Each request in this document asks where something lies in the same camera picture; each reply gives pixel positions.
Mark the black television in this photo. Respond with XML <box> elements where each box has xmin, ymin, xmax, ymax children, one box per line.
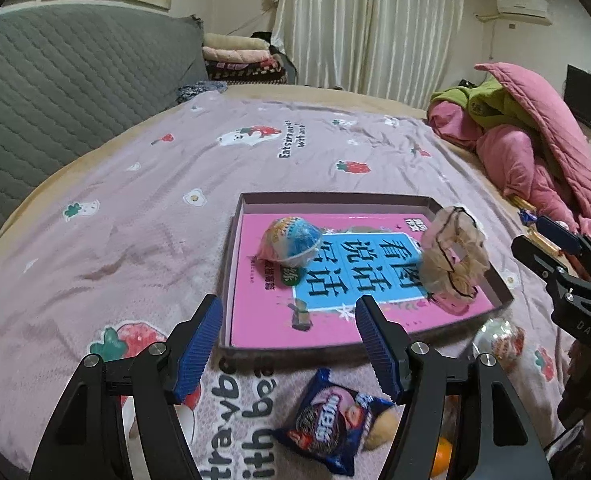
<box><xmin>564</xmin><ymin>64</ymin><xmax>591</xmax><ymax>143</ymax></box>

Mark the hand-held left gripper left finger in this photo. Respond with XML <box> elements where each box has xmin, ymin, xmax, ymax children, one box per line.
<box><xmin>29</xmin><ymin>294</ymin><xmax>223</xmax><ymax>480</ymax></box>

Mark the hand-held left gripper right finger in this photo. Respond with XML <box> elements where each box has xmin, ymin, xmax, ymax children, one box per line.
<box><xmin>355</xmin><ymin>295</ymin><xmax>551</xmax><ymax>480</ymax></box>

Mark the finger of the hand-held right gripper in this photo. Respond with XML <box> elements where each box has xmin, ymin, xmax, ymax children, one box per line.
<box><xmin>538</xmin><ymin>216</ymin><xmax>591</xmax><ymax>281</ymax></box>
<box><xmin>511</xmin><ymin>235</ymin><xmax>576</xmax><ymax>286</ymax></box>

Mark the strawberry print bed sheet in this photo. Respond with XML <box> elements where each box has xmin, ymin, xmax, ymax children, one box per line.
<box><xmin>0</xmin><ymin>92</ymin><xmax>576</xmax><ymax>480</ymax></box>

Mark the beige mesh scrunchie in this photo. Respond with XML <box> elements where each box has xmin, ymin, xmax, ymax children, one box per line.
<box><xmin>420</xmin><ymin>205</ymin><xmax>491</xmax><ymax>301</ymax></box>

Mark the grey quilted headboard cover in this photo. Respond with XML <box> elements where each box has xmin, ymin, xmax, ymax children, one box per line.
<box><xmin>0</xmin><ymin>7</ymin><xmax>208</xmax><ymax>271</ymax></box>

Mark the shallow box with pink bottom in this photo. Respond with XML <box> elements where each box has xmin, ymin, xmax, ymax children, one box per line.
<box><xmin>218</xmin><ymin>191</ymin><xmax>515</xmax><ymax>351</ymax></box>

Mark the beige walnut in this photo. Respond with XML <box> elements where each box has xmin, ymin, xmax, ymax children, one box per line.
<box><xmin>365</xmin><ymin>405</ymin><xmax>401</xmax><ymax>451</ymax></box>

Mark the red white plastic egg toy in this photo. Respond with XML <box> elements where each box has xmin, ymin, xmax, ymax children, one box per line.
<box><xmin>473</xmin><ymin>317</ymin><xmax>526</xmax><ymax>373</ymax></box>

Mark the pink quilt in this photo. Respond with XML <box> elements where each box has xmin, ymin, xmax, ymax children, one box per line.
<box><xmin>428</xmin><ymin>62</ymin><xmax>591</xmax><ymax>256</ymax></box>

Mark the blue cookie packet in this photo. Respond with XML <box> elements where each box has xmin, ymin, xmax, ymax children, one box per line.
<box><xmin>272</xmin><ymin>367</ymin><xmax>396</xmax><ymax>476</ymax></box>

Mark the beige folded blanket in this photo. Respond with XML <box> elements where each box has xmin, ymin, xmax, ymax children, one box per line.
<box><xmin>204</xmin><ymin>33</ymin><xmax>271</xmax><ymax>51</ymax></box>

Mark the white striped curtain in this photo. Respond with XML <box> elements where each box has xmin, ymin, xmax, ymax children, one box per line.
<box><xmin>272</xmin><ymin>0</ymin><xmax>466</xmax><ymax>111</ymax></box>

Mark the pink folded blanket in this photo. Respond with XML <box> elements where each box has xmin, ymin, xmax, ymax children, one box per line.
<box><xmin>202</xmin><ymin>47</ymin><xmax>271</xmax><ymax>63</ymax></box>

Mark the white air conditioner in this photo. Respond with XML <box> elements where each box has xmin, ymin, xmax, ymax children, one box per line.
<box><xmin>495</xmin><ymin>0</ymin><xmax>550</xmax><ymax>23</ymax></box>

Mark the blue patterned cloth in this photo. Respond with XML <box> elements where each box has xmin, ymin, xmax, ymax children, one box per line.
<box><xmin>178</xmin><ymin>80</ymin><xmax>228</xmax><ymax>103</ymax></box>

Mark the orange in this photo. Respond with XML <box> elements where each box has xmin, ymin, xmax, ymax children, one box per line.
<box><xmin>433</xmin><ymin>437</ymin><xmax>451</xmax><ymax>476</ymax></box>

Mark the blue pink plastic egg toy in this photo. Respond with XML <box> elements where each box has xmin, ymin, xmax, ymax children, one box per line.
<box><xmin>258</xmin><ymin>215</ymin><xmax>323</xmax><ymax>268</ymax></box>

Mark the green blanket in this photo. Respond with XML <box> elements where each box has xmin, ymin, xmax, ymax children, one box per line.
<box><xmin>430</xmin><ymin>80</ymin><xmax>541</xmax><ymax>131</ymax></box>

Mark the dark patterned folded blanket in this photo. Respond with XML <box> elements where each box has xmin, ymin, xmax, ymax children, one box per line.
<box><xmin>205</xmin><ymin>57</ymin><xmax>288</xmax><ymax>86</ymax></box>

